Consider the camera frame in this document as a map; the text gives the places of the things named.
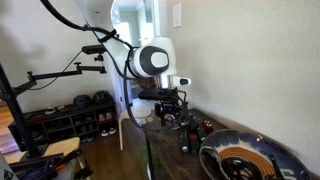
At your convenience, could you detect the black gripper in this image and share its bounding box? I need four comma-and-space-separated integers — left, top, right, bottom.
154, 99, 192, 130

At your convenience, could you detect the black cylindrical gadget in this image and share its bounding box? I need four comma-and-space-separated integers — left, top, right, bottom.
180, 129, 191, 155

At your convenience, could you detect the dark red cylindrical gadget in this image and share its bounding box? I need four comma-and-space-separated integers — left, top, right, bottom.
189, 133, 201, 156

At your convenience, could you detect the round white stool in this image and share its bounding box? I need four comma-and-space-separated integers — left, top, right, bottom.
117, 99, 153, 152

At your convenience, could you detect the brown wooden cabinet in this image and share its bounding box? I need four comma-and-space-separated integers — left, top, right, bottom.
139, 77, 158, 90

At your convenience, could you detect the white door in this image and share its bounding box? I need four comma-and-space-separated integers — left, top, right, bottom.
108, 43, 134, 116

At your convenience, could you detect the black bicycle helmet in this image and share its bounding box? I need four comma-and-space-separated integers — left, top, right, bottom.
92, 89, 114, 105

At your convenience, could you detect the dark blue bicycle helmet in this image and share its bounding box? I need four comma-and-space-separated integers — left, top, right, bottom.
72, 94, 93, 110

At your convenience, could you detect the dark wooden shoe shelf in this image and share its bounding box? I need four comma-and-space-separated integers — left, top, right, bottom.
7, 100, 118, 153

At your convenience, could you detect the light wooden cart top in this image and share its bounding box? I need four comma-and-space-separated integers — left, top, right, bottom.
3, 136, 82, 165

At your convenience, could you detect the small white shelf item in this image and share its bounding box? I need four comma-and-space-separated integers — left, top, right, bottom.
44, 102, 57, 116

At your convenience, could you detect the grey shoe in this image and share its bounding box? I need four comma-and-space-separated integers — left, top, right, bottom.
30, 129, 45, 142

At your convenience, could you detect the black stand pole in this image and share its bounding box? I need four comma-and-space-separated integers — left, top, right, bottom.
0, 62, 49, 159

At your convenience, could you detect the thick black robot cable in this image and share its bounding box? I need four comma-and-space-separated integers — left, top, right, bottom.
39, 0, 189, 133

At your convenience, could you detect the white light switch plate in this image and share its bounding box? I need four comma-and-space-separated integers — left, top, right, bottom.
172, 2, 183, 29

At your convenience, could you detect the black stereo camera bar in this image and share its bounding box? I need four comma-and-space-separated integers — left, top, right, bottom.
81, 43, 108, 56

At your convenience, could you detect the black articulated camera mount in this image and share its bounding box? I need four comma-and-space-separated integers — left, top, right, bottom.
26, 53, 108, 88

